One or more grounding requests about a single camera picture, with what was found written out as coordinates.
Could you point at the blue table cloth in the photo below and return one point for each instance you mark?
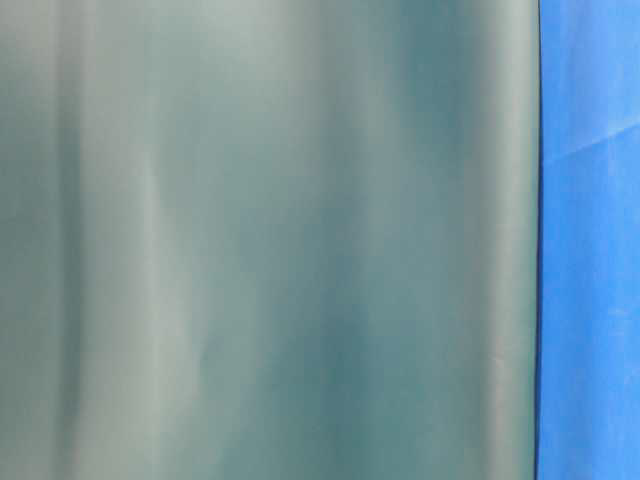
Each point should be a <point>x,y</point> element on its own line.
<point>589,342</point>

